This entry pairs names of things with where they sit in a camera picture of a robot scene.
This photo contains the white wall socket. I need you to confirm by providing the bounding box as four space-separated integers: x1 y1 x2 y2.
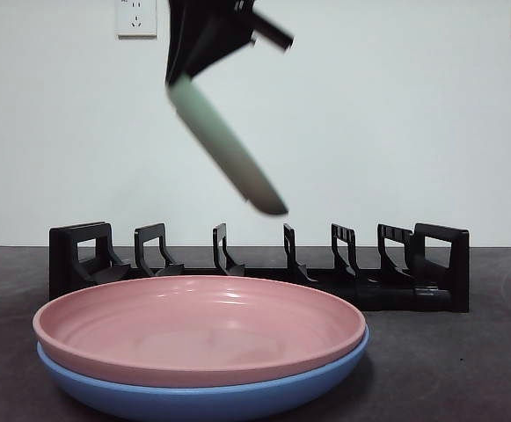
114 0 158 39

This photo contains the pink round plate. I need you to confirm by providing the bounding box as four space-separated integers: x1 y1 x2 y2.
32 275 367 389

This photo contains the black plastic dish rack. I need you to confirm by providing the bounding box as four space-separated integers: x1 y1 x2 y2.
47 221 471 314

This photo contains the blue round plate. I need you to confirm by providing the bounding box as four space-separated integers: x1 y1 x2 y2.
36 327 370 422

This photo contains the green round plate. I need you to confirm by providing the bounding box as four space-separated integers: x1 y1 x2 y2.
165 73 289 217

